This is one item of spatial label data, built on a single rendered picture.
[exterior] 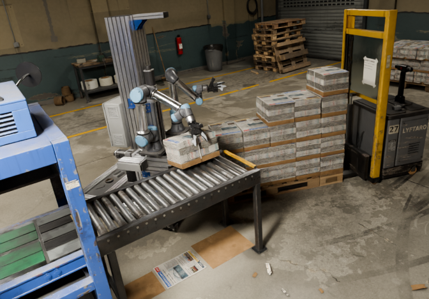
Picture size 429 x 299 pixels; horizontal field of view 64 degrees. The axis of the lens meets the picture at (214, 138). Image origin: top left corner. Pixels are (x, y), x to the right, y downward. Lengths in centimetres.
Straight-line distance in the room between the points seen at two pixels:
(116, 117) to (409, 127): 311
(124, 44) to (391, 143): 296
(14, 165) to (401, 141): 368
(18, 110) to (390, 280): 276
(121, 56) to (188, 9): 743
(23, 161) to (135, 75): 179
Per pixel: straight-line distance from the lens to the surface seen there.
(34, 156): 177
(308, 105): 365
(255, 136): 353
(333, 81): 372
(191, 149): 281
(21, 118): 189
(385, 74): 379
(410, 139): 433
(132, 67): 330
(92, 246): 205
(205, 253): 322
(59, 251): 233
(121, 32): 329
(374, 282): 307
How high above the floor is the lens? 212
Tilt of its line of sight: 23 degrees down
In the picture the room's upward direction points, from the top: 6 degrees counter-clockwise
